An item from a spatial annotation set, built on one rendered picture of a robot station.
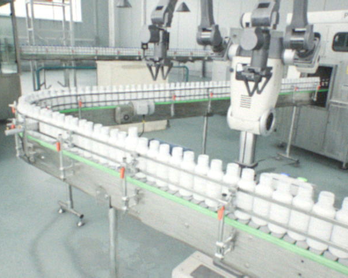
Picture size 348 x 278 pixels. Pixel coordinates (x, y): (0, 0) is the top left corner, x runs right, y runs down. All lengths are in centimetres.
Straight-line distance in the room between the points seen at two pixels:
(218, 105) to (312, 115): 184
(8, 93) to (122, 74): 219
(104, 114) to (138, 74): 270
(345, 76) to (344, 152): 98
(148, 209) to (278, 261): 54
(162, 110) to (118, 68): 233
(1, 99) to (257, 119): 532
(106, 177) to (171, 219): 39
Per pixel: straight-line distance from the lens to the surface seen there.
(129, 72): 536
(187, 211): 118
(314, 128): 493
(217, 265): 207
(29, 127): 192
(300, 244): 104
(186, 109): 322
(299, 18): 146
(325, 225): 99
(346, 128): 469
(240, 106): 166
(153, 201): 128
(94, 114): 278
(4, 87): 640
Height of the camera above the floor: 155
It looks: 18 degrees down
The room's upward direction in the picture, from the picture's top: 2 degrees clockwise
